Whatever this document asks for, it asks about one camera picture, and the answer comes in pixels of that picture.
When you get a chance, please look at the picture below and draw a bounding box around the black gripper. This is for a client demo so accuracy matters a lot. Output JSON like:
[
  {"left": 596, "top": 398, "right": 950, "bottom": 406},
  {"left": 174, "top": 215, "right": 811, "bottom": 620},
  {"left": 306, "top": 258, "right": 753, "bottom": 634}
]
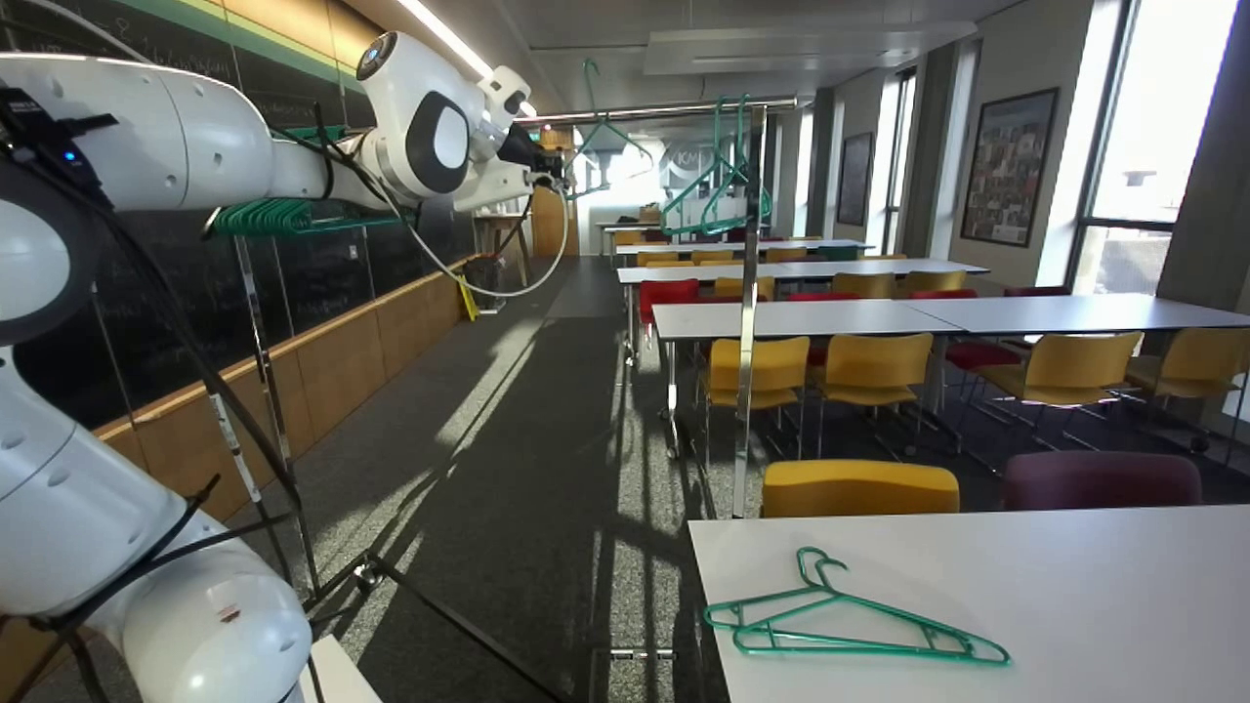
[{"left": 497, "top": 116, "right": 575, "bottom": 182}]

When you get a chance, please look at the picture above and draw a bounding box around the green hanger bundle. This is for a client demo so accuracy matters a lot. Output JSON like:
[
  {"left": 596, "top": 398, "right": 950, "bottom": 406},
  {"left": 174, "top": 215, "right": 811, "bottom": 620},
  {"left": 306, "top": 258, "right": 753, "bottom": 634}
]
[{"left": 202, "top": 122, "right": 413, "bottom": 245}]

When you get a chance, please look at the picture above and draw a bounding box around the green plastic clothes hanger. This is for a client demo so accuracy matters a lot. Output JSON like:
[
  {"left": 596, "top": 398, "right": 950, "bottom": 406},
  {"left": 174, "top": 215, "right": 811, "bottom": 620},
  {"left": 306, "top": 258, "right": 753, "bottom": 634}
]
[{"left": 698, "top": 543, "right": 1017, "bottom": 671}]

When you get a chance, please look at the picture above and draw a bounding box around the wooden door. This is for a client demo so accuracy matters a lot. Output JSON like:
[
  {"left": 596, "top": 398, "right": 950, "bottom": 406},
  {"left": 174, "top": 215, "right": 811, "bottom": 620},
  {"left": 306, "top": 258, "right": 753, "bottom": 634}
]
[{"left": 529, "top": 171, "right": 581, "bottom": 264}]

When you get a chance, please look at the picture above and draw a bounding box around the ceiling light strip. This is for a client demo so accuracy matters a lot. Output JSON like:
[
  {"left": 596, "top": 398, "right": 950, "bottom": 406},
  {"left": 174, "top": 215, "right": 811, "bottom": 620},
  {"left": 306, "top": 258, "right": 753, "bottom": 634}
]
[{"left": 393, "top": 0, "right": 539, "bottom": 122}]

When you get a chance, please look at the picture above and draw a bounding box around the red chair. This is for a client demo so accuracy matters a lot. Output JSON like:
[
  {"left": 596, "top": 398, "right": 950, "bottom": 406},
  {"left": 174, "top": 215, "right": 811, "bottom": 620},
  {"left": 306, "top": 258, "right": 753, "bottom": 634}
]
[
  {"left": 637, "top": 279, "right": 704, "bottom": 335},
  {"left": 941, "top": 339, "right": 1026, "bottom": 380}
]

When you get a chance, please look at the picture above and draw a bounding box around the white long table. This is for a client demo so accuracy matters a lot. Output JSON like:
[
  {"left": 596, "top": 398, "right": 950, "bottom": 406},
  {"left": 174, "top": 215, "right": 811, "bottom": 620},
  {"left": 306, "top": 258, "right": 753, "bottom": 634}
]
[
  {"left": 605, "top": 236, "right": 876, "bottom": 263},
  {"left": 613, "top": 255, "right": 987, "bottom": 288},
  {"left": 650, "top": 288, "right": 1250, "bottom": 462}
]

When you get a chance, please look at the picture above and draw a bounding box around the yellow chair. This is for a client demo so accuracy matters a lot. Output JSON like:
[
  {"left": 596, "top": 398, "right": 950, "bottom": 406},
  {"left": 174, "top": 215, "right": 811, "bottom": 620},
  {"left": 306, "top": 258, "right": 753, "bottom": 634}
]
[
  {"left": 1128, "top": 323, "right": 1250, "bottom": 435},
  {"left": 756, "top": 457, "right": 963, "bottom": 521},
  {"left": 833, "top": 270, "right": 905, "bottom": 300},
  {"left": 704, "top": 335, "right": 811, "bottom": 453},
  {"left": 978, "top": 331, "right": 1148, "bottom": 443},
  {"left": 815, "top": 331, "right": 936, "bottom": 453}
]

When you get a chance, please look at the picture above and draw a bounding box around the small framed picture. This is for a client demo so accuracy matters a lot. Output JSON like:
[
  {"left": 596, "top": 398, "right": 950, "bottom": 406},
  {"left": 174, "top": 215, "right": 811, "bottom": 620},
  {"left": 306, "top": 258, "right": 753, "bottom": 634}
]
[{"left": 835, "top": 130, "right": 878, "bottom": 236}]

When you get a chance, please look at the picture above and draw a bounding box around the metal clothes rack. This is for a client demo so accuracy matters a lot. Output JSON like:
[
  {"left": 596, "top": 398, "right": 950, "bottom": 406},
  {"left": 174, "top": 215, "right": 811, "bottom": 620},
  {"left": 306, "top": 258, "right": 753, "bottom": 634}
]
[{"left": 191, "top": 91, "right": 805, "bottom": 703}]

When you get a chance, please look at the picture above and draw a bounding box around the tall window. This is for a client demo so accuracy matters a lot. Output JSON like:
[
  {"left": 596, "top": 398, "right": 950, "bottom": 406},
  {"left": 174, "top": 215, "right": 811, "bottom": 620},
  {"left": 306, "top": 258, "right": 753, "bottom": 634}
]
[
  {"left": 859, "top": 69, "right": 945, "bottom": 258},
  {"left": 1066, "top": 0, "right": 1250, "bottom": 300}
]

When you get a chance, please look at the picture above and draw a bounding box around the framed colourful poster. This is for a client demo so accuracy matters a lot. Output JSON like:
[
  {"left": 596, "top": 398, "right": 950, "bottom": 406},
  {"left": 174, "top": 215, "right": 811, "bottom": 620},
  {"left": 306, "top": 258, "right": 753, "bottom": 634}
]
[{"left": 956, "top": 81, "right": 1062, "bottom": 255}]

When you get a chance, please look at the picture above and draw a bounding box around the white flat board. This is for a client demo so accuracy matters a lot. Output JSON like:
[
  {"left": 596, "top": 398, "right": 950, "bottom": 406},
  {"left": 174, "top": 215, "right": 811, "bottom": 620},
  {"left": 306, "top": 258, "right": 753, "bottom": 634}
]
[{"left": 292, "top": 634, "right": 384, "bottom": 703}]

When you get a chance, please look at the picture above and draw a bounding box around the maroon chair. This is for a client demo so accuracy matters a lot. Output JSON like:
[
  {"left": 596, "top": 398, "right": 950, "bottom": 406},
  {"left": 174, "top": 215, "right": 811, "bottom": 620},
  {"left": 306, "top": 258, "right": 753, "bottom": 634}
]
[{"left": 997, "top": 449, "right": 1207, "bottom": 512}]

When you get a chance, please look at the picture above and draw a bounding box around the dark chalkboard wall panel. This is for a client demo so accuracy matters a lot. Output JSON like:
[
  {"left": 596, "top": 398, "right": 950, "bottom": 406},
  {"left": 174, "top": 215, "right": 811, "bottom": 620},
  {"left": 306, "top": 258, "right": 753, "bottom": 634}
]
[{"left": 0, "top": 0, "right": 479, "bottom": 435}]

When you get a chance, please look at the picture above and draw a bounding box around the wooden wall ledge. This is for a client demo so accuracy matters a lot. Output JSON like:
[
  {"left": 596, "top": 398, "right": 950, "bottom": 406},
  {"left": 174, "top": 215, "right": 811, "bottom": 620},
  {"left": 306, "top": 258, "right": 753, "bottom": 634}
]
[{"left": 0, "top": 250, "right": 525, "bottom": 703}]

